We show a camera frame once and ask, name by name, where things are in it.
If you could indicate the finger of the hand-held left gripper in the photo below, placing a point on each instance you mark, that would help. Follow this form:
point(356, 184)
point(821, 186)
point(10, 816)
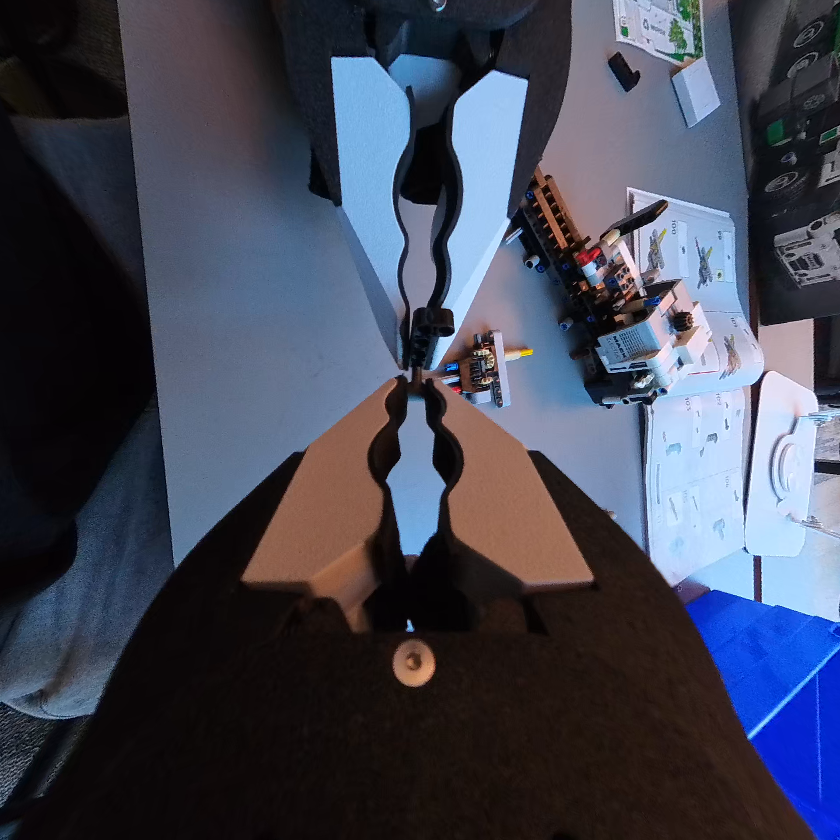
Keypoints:
point(489, 164)
point(367, 164)

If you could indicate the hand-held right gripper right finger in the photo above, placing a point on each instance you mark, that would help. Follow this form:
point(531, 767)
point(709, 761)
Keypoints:
point(512, 518)

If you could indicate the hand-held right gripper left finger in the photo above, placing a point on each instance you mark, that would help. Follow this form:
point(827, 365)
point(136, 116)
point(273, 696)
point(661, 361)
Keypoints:
point(315, 518)

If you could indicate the grey black lego gear assembly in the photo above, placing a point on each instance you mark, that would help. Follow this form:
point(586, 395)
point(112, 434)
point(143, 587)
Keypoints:
point(500, 367)

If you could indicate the black L-shaped lego beam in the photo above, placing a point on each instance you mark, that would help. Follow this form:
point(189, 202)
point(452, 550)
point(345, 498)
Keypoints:
point(420, 341)

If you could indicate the black angled lego beam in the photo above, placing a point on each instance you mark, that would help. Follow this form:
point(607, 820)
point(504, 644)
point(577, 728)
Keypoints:
point(622, 71)

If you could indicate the white black lego truck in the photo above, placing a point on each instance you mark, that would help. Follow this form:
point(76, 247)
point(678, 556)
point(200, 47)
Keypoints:
point(630, 341)

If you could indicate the black lego set box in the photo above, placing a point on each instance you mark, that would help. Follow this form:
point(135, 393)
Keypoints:
point(787, 197)

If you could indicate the sticker sheet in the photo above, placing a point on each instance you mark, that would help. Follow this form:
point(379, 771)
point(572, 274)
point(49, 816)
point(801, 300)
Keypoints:
point(656, 26)

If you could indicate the small white box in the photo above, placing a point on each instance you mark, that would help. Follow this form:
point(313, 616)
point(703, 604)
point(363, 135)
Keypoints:
point(695, 92)

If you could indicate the open instruction booklet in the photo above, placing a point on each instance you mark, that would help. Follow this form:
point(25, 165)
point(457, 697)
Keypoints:
point(695, 472)

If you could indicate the white metal laptop stand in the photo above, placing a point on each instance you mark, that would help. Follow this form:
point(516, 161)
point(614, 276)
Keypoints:
point(781, 499)

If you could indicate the blue plastic bin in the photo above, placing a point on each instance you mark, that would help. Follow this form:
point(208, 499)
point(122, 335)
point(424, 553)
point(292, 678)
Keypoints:
point(787, 689)

